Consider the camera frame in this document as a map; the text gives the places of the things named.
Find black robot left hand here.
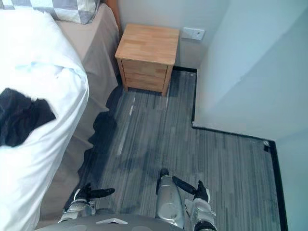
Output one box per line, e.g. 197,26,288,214
74,183,116,201

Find silver robot leg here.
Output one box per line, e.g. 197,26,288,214
154,168,186,229

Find white wall socket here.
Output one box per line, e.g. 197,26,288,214
180,27,206,40

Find grey checked pillow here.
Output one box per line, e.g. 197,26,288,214
0,0,100,26

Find black clothes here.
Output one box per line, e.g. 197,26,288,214
0,88,57,148

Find beige bed sheet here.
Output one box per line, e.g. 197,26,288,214
38,2,121,174

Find light wooden nightstand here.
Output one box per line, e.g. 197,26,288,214
115,23,180,98

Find grey robot torso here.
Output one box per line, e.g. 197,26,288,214
35,211,185,231

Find orange wooden headboard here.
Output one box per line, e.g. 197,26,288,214
106,0,122,33

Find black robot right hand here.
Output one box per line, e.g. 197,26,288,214
172,176,210,200

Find white quilt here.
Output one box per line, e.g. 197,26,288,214
0,9,90,231

